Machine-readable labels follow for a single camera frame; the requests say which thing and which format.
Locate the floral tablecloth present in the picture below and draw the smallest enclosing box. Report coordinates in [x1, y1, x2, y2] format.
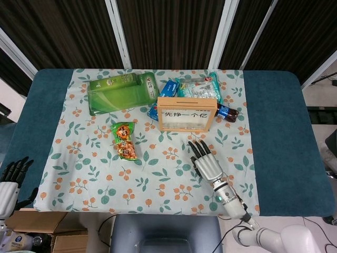
[34, 68, 261, 218]

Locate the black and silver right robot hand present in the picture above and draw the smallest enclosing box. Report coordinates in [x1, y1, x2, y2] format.
[187, 140, 225, 184]

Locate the small cola bottle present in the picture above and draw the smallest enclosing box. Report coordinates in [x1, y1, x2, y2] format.
[216, 103, 241, 123]

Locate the brown cardboard box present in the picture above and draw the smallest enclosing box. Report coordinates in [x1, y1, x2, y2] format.
[6, 209, 89, 253]

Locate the wooden money box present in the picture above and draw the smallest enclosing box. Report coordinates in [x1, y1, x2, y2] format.
[157, 96, 219, 132]

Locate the pile of silver coins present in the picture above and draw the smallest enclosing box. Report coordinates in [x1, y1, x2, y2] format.
[163, 125, 206, 131]

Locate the green tea gift box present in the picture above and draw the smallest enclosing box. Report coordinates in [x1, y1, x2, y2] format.
[87, 71, 160, 116]

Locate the green and orange snack bag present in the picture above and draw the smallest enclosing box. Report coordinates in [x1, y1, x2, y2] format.
[110, 121, 139, 161]

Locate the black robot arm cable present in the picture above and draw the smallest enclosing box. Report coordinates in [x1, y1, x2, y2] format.
[212, 193, 261, 253]

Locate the black power cable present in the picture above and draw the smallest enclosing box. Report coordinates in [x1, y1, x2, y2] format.
[97, 215, 116, 247]

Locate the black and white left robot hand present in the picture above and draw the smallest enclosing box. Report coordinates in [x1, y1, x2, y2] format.
[0, 156, 39, 219]

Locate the teal table cover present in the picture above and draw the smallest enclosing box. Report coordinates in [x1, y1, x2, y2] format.
[5, 69, 335, 218]

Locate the white bag with blue logo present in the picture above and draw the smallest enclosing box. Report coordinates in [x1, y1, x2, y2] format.
[5, 231, 29, 252]

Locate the teal and clear candy bag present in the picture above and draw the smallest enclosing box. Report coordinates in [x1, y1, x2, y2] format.
[175, 71, 224, 105]

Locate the dark slatted partition screen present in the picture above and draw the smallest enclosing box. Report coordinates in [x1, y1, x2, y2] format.
[0, 0, 337, 97]

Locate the blue cookie pack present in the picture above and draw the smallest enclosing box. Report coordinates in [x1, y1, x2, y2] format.
[159, 80, 181, 98]
[146, 102, 159, 121]

